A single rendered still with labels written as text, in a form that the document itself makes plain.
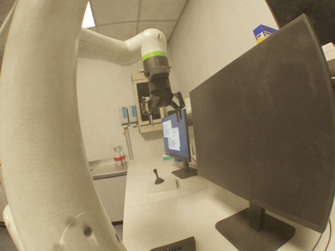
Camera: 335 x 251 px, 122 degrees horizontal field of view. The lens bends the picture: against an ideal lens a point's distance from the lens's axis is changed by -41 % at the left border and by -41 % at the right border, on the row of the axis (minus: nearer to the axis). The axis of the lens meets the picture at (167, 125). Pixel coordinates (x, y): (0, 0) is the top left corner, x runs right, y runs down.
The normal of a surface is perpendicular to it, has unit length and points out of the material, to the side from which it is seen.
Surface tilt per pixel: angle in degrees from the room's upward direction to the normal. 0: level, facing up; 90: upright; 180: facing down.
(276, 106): 86
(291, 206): 86
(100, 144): 90
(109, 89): 90
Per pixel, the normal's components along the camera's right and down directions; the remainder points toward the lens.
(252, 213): -0.96, 0.16
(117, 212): 0.22, -0.07
